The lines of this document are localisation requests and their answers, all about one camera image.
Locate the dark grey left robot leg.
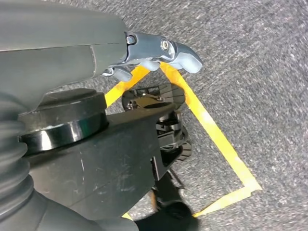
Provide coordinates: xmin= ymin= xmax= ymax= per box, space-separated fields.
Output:
xmin=19 ymin=89 xmax=180 ymax=224

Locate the black left robot foot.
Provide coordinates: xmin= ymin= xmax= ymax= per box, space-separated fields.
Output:
xmin=122 ymin=83 xmax=193 ymax=163

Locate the yellow floor tape square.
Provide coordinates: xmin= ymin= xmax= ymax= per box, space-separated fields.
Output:
xmin=105 ymin=62 xmax=263 ymax=220

